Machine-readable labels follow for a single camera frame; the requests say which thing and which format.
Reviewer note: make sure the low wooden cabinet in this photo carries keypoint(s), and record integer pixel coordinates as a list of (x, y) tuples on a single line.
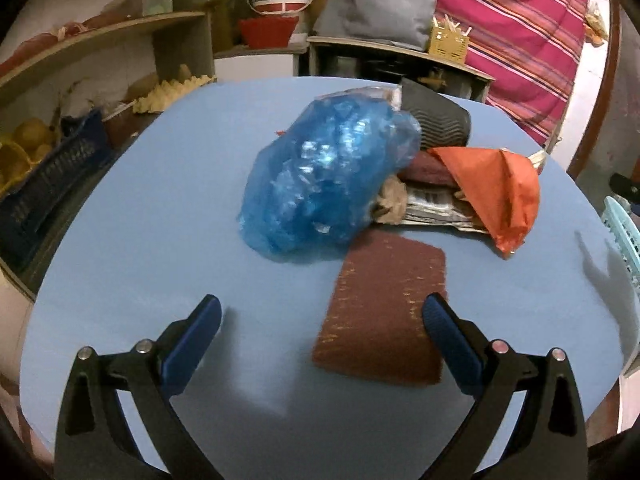
[(350, 60)]

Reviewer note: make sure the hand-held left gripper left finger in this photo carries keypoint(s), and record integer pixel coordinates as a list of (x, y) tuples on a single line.
[(192, 340)]

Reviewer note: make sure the yellow paper egg tray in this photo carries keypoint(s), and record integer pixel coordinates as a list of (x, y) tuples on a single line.
[(165, 92)]

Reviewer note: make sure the teal plastic basket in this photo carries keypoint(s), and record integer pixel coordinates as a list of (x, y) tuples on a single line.
[(625, 240)]

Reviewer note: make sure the blue plastic bag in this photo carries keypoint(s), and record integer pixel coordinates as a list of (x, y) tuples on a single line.
[(320, 170)]

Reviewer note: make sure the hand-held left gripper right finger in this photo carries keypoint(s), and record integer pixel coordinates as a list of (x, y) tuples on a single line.
[(452, 340)]

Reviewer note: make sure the red plastic basin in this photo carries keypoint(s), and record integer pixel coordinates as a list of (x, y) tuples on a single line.
[(267, 32)]

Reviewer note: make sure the yellowish hanging bundle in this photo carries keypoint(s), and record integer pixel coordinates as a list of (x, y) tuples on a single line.
[(597, 22)]

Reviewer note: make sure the wooden door frame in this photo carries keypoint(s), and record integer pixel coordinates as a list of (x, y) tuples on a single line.
[(612, 60)]

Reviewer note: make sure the pink striped cloth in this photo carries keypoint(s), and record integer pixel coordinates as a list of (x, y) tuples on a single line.
[(510, 25)]

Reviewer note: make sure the brown printed snack packet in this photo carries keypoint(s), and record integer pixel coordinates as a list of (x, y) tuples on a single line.
[(435, 210)]

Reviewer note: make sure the yellow moulded tray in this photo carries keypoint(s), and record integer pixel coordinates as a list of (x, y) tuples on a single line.
[(25, 150)]

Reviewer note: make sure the white cabinet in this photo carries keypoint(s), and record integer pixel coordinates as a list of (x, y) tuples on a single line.
[(255, 65)]

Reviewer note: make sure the small maroon scouring pad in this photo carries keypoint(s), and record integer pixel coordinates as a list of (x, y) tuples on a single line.
[(425, 170)]

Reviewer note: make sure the yellow chopstick holder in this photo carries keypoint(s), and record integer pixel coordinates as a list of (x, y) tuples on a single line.
[(447, 47)]

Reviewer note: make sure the grey fabric bag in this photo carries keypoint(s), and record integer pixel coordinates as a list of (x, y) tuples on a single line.
[(375, 10)]

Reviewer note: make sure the wooden corner shelf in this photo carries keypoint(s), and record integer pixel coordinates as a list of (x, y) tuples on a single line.
[(100, 35)]

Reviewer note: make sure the dark blue plastic crate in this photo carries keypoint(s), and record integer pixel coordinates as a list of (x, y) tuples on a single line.
[(50, 180)]

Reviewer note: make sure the large maroon scouring pad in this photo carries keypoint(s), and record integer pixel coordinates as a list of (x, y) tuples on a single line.
[(385, 310)]

